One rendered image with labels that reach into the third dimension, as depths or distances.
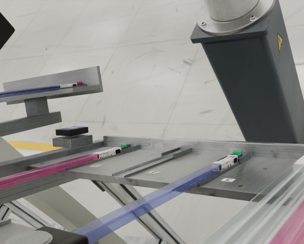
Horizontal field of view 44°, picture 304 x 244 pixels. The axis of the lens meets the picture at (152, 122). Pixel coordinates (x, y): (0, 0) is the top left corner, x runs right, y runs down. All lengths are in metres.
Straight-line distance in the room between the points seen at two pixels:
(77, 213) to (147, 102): 0.99
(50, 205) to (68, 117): 1.26
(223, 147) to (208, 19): 0.41
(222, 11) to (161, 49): 1.35
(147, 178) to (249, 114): 0.66
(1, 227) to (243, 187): 0.26
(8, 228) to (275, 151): 0.41
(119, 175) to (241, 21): 0.51
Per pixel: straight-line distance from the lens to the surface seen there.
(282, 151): 0.62
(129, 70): 2.22
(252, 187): 0.46
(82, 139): 0.74
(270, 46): 0.94
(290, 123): 1.13
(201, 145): 0.66
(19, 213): 1.61
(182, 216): 1.49
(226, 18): 0.92
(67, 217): 1.05
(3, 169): 0.63
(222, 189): 0.45
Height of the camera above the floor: 1.23
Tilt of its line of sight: 42 degrees down
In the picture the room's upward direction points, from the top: 35 degrees counter-clockwise
